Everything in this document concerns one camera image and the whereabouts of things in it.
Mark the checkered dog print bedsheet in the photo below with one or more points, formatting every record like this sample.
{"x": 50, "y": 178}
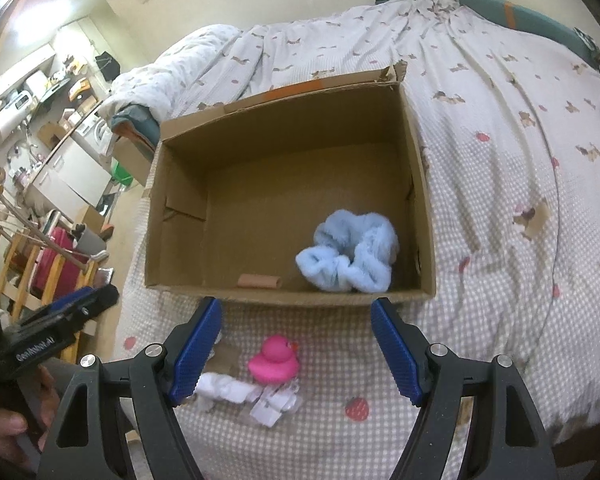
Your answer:
{"x": 509, "y": 130}

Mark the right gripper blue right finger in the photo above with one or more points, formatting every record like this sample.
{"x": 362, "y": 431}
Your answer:
{"x": 506, "y": 438}

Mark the teal pillow with orange stripe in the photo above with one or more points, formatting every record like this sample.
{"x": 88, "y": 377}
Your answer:
{"x": 516, "y": 17}

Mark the small cardboard box on floor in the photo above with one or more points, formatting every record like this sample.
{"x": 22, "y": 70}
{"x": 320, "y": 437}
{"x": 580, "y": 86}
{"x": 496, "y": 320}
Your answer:
{"x": 135, "y": 156}

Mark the tan cardboard tube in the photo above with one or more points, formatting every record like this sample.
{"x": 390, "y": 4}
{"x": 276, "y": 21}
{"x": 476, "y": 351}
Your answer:
{"x": 259, "y": 281}

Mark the green plastic bin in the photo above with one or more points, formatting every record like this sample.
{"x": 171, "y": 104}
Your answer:
{"x": 120, "y": 175}

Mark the light blue fluffy scrunchie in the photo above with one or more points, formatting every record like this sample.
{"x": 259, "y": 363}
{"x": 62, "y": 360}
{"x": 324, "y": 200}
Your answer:
{"x": 351, "y": 252}

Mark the white washing machine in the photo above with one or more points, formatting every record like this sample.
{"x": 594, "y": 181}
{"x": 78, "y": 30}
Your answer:
{"x": 94, "y": 135}

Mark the brown cardboard box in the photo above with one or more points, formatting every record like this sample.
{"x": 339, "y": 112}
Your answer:
{"x": 240, "y": 188}

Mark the person left hand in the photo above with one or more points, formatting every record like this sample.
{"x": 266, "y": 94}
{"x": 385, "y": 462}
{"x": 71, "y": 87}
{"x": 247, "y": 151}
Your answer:
{"x": 12, "y": 425}

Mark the wooden chair with red cushion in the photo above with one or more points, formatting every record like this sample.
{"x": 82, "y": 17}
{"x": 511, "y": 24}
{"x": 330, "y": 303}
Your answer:
{"x": 32, "y": 274}

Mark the teal orange folded blanket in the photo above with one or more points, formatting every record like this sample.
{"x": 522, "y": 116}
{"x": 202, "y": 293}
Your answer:
{"x": 136, "y": 123}

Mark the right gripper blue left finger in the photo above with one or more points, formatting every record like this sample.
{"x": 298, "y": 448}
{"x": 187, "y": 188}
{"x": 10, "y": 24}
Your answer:
{"x": 87, "y": 439}

